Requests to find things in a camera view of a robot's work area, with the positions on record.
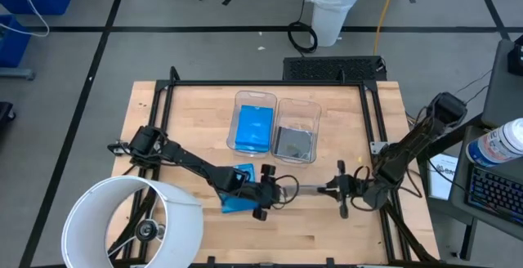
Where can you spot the black device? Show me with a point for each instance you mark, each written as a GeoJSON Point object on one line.
{"type": "Point", "coordinates": [517, 59]}

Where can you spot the grey side table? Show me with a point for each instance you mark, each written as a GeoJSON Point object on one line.
{"type": "Point", "coordinates": [502, 92]}

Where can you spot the white blue wipes canister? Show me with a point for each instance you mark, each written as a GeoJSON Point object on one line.
{"type": "Point", "coordinates": [498, 141]}

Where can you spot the grey metal foot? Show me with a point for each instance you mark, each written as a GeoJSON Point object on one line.
{"type": "Point", "coordinates": [16, 73]}

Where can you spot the black box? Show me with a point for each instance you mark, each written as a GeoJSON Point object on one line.
{"type": "Point", "coordinates": [5, 114]}

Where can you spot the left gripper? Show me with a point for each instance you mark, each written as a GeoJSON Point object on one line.
{"type": "Point", "coordinates": [265, 192]}

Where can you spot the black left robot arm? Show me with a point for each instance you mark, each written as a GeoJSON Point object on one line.
{"type": "Point", "coordinates": [192, 163]}

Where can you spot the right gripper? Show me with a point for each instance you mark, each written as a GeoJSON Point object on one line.
{"type": "Point", "coordinates": [351, 188]}

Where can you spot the clear jewel case black tray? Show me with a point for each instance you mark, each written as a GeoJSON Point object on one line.
{"type": "Point", "coordinates": [306, 189]}
{"type": "Point", "coordinates": [294, 142]}

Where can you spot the white trash can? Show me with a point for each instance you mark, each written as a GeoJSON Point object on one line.
{"type": "Point", "coordinates": [335, 10]}

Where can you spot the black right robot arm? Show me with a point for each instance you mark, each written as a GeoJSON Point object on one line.
{"type": "Point", "coordinates": [408, 149]}

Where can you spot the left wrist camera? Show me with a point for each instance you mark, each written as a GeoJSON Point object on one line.
{"type": "Point", "coordinates": [235, 180]}

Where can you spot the blue jewel case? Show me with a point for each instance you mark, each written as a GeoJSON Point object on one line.
{"type": "Point", "coordinates": [253, 127]}
{"type": "Point", "coordinates": [235, 206]}

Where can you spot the grey computer desk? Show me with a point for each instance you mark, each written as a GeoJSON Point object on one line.
{"type": "Point", "coordinates": [459, 211]}

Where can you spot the black perforated computer case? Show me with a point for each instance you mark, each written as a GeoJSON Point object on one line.
{"type": "Point", "coordinates": [327, 68]}

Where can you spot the white paper sheet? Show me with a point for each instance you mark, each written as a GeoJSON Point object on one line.
{"type": "Point", "coordinates": [443, 178]}

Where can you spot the clear plastic bin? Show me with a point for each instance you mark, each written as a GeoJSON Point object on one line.
{"type": "Point", "coordinates": [298, 113]}
{"type": "Point", "coordinates": [255, 96]}

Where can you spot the black aluminium table frame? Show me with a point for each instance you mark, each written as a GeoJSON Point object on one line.
{"type": "Point", "coordinates": [265, 83]}

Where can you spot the black backlit keyboard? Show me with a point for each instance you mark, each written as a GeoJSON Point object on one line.
{"type": "Point", "coordinates": [494, 194]}

